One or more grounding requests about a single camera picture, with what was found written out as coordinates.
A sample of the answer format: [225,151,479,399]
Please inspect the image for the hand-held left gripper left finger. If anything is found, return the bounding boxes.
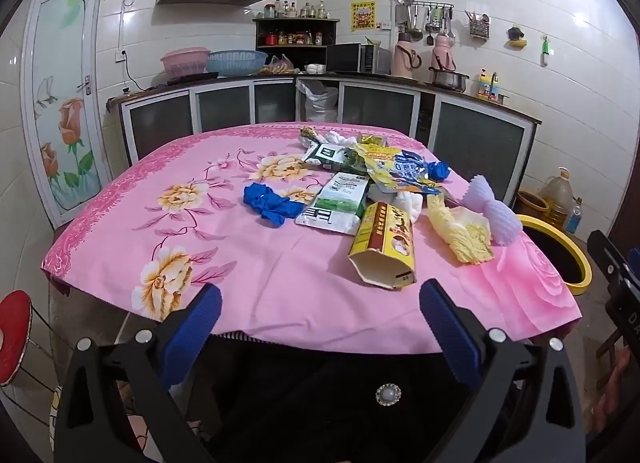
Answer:
[52,284,223,463]

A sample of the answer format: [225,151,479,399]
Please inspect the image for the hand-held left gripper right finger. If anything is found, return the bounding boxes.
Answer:
[419,279,587,463]

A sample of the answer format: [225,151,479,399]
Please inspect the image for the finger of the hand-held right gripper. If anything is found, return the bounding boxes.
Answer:
[587,229,628,289]

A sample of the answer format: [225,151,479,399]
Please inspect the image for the yellow rimmed trash bin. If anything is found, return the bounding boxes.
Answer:
[514,214,593,296]

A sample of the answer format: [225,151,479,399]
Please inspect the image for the yellow snack bag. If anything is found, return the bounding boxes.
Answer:
[362,144,443,194]

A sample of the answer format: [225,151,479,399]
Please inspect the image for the colourful snack wrapper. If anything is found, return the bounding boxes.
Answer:
[299,126,326,149]

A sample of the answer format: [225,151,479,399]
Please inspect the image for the person's right hand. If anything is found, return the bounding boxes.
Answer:
[595,350,638,431]

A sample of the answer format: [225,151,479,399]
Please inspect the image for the blue water bottle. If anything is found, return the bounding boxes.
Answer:
[565,197,585,235]

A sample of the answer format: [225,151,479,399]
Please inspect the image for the large cooking oil bottle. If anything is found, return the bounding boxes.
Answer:
[539,168,573,230]

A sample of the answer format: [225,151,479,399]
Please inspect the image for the brown yellow bucket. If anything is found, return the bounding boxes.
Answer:
[515,189,551,219]

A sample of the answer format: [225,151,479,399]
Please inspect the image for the pink floral tablecloth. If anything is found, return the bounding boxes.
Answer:
[41,122,583,355]

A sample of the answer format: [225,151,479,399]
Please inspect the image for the yellow cardboard box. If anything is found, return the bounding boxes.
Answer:
[347,200,417,290]

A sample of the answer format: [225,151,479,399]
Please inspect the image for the white foam fruit net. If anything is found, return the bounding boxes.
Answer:
[461,174,523,247]

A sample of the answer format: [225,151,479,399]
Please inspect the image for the person's black clothing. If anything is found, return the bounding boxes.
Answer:
[115,333,526,463]

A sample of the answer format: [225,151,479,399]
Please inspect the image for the white crumpled cloth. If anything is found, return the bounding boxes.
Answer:
[392,189,426,224]

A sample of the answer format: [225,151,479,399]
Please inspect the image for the large blue glove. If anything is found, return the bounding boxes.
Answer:
[243,182,306,229]

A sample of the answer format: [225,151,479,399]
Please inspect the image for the kitchen counter cabinets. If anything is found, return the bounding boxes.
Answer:
[107,74,543,204]

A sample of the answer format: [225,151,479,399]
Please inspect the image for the white and green pouch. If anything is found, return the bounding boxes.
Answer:
[295,172,371,235]

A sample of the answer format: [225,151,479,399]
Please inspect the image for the red round stool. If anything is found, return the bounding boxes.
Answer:
[0,289,33,386]

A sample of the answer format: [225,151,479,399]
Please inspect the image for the dark green flattened carton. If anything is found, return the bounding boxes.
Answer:
[301,142,371,175]

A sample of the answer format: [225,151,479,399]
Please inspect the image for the steel cooking pot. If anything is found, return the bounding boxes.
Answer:
[429,68,471,93]

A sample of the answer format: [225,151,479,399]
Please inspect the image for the pink thermos flask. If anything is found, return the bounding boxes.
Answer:
[392,33,423,76]
[431,33,457,71]

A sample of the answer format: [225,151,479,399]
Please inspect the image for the white woven sack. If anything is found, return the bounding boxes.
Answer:
[297,79,340,123]

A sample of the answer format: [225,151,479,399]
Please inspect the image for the pink plastic basin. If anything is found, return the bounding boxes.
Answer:
[160,47,211,78]

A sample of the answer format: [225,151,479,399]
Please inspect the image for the blue plastic basket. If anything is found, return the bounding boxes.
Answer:
[206,49,268,77]

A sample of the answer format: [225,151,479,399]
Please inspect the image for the flower painted door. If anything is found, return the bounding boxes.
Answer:
[20,0,113,229]

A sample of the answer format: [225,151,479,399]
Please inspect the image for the plastic bag of food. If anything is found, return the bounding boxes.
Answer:
[260,54,297,76]

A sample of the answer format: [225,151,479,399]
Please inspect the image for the hanging kitchen utensils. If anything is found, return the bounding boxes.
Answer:
[396,0,456,46]

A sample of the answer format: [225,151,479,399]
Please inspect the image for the black microwave oven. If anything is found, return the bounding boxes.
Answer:
[326,42,391,75]

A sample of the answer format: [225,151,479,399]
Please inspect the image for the row of red jars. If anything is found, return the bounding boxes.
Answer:
[265,30,323,46]

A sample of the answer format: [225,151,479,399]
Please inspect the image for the dark corner shelf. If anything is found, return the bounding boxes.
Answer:
[252,17,341,49]

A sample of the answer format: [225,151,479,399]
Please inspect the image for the row of seasoning bottles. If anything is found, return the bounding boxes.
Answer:
[264,0,331,20]

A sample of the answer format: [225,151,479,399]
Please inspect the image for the wall chopstick holder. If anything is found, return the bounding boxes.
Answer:
[465,10,491,37]

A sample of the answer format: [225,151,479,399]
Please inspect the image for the yellow wall poster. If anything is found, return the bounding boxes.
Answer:
[350,0,379,33]

